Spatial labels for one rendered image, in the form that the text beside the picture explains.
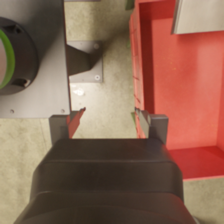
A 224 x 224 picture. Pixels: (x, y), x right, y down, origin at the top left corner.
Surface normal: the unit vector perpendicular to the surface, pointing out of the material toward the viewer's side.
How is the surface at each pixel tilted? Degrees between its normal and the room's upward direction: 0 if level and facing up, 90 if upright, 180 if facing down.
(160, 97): 0
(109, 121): 0
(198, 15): 30
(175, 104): 0
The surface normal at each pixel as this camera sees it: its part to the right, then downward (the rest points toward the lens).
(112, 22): 0.00, 0.28
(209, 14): 0.04, 0.72
